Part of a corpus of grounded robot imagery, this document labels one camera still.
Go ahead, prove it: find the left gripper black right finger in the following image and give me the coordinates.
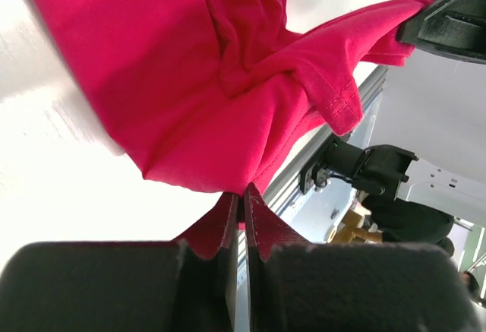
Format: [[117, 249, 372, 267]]
[[244, 185, 481, 331]]

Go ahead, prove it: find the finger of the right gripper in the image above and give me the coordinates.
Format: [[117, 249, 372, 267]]
[[396, 0, 485, 62]]

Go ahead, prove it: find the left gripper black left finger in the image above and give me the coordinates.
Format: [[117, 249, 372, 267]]
[[1, 193, 238, 331]]

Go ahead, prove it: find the pink t shirt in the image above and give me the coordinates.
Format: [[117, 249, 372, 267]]
[[33, 0, 430, 194]]

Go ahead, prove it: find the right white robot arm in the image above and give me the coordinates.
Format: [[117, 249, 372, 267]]
[[300, 0, 485, 224]]

